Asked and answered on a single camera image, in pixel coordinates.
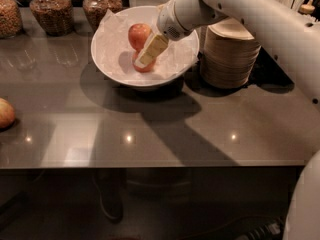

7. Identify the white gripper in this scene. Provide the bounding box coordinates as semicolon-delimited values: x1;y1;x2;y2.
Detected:
134;0;226;67

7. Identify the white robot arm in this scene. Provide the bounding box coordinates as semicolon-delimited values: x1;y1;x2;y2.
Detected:
134;0;320;240

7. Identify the upper red apple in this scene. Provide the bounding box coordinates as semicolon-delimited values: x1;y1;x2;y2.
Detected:
128;23;152;51

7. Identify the red apple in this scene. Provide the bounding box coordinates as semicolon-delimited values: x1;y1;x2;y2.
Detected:
128;23;152;51
132;51;156;73

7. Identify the lower red apple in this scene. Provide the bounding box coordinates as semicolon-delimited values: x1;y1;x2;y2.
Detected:
132;51;156;73

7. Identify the white bowl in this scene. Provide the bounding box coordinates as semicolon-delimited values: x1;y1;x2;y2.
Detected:
90;5;200;92

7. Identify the apple on table left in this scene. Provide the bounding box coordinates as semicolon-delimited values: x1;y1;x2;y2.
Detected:
0;98;15;129

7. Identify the white paper liner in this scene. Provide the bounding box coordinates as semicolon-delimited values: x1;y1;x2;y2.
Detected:
96;8;200;84

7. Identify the right glass jar of granola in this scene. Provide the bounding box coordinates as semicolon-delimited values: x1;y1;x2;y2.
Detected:
82;0;123;31

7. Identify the glass jar of granola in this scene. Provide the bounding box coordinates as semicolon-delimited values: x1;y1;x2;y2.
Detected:
82;0;123;31
29;0;74;36

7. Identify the front stack of paper bowls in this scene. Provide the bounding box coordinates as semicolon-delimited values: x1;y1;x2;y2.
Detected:
200;18;261;89

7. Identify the middle glass jar of granola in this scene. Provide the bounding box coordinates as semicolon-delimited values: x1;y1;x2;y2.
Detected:
29;0;74;36

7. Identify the black cutlery holder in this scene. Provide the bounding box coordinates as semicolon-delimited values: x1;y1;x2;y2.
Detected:
248;48;295;94

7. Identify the left glass jar of nuts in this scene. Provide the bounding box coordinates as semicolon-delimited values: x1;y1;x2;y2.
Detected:
0;0;23;39

